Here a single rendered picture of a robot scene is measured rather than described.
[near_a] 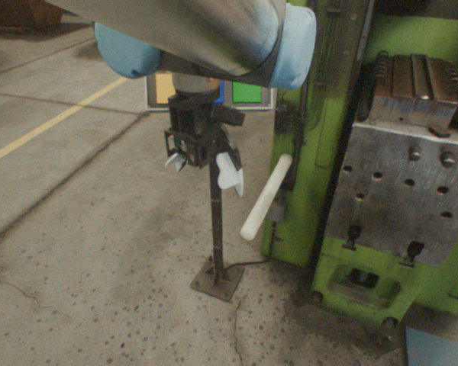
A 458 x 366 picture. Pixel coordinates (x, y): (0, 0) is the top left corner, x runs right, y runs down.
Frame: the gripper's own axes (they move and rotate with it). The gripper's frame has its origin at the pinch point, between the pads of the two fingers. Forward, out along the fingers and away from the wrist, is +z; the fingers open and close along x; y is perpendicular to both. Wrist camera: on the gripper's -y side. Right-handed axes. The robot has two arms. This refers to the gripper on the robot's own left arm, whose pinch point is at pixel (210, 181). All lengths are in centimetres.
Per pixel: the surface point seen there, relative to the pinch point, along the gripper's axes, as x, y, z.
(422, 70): 28, -80, -5
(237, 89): -11.3, -29.2, -7.2
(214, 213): -24, -35, 49
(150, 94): -30.4, -16.5, -6.0
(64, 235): -114, -14, 93
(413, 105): 29, -53, -3
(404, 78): 24, -67, -5
